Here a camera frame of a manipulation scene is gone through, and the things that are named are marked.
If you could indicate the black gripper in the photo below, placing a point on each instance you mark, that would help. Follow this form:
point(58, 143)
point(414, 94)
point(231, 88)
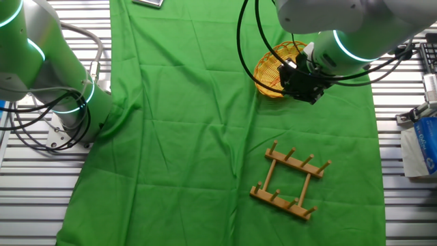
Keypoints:
point(302, 83)

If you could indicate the orange woven plastic dish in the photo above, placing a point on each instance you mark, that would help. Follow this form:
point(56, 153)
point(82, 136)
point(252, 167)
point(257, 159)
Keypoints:
point(269, 71)

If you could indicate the wooden dish rack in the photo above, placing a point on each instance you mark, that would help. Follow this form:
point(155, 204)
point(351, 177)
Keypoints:
point(290, 181)

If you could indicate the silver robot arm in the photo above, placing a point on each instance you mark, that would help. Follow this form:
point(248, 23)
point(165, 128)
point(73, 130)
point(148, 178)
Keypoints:
point(341, 20)

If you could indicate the green cloth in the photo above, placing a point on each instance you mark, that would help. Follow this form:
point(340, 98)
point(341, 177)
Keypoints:
point(187, 136)

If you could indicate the black keyboard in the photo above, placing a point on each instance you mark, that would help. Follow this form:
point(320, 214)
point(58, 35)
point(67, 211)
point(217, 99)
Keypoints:
point(431, 56)

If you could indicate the blue tissue pack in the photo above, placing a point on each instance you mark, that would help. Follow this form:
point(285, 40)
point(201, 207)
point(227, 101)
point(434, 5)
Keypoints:
point(426, 147)

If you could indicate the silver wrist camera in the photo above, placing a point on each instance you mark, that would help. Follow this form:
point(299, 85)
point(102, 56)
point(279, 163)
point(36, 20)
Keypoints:
point(291, 64)

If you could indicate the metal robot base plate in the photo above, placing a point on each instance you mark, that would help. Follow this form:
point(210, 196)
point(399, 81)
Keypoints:
point(58, 135)

